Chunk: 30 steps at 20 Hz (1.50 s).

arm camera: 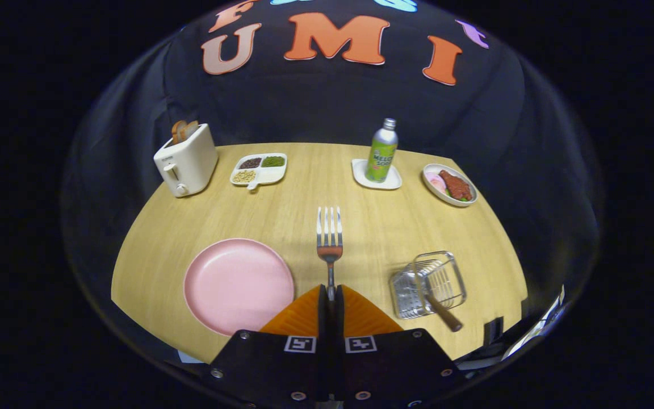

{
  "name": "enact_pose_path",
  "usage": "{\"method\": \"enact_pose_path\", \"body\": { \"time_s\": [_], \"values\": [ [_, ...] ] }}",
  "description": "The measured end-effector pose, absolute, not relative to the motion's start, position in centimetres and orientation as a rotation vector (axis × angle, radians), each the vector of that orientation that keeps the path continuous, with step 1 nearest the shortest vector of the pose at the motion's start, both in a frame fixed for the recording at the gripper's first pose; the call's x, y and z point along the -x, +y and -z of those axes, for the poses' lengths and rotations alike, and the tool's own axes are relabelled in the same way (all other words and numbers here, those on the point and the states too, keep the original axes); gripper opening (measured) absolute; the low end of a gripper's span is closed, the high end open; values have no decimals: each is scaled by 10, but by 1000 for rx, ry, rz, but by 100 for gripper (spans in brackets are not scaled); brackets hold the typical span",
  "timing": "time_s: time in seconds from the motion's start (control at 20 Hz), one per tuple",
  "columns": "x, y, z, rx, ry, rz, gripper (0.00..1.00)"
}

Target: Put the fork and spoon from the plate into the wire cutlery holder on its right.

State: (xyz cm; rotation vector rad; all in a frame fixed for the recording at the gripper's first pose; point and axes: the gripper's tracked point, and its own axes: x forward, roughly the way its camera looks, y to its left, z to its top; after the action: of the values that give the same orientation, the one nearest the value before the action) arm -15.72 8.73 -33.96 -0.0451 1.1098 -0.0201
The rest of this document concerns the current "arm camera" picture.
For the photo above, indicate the white divided dish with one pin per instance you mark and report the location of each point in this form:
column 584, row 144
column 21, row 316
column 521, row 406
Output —
column 273, row 175

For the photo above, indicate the metal perforated utensil basket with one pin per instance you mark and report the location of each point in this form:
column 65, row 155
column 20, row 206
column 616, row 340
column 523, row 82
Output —
column 406, row 295

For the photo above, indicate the yellow soybeans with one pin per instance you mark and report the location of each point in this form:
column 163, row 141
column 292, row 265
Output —
column 243, row 176

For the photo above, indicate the white toaster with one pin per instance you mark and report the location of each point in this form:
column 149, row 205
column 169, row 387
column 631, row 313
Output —
column 191, row 162

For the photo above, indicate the green beans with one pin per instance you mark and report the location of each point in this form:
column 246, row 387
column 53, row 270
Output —
column 273, row 161

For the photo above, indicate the green label metal bottle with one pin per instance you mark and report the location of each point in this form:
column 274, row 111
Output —
column 382, row 153

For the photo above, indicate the white printed sheet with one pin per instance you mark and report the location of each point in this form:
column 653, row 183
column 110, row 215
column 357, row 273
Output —
column 537, row 329

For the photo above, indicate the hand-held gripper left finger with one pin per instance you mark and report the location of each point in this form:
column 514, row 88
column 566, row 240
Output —
column 321, row 324

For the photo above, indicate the white oval food plate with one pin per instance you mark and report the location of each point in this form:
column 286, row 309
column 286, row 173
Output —
column 431, row 191

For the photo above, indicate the pink ham slices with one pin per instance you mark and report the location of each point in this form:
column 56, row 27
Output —
column 435, row 180

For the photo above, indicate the brown toast slices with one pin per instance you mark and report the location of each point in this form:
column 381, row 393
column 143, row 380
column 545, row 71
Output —
column 179, row 130

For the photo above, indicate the green vegetable pieces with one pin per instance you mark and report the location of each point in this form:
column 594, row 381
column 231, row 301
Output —
column 448, row 193

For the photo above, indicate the black table clamp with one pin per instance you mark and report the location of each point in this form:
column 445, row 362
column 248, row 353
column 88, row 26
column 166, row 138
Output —
column 493, row 329

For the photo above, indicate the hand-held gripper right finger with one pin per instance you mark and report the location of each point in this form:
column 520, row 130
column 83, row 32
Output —
column 340, row 324

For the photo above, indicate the dark red beans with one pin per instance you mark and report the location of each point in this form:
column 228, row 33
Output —
column 250, row 163

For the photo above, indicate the white square coaster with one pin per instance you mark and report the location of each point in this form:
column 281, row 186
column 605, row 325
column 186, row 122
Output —
column 360, row 174

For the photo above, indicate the red-brown meat piece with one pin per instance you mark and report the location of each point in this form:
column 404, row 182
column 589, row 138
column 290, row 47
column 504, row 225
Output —
column 456, row 186

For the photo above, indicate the pink round plate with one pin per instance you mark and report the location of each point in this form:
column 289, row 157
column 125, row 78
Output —
column 236, row 284

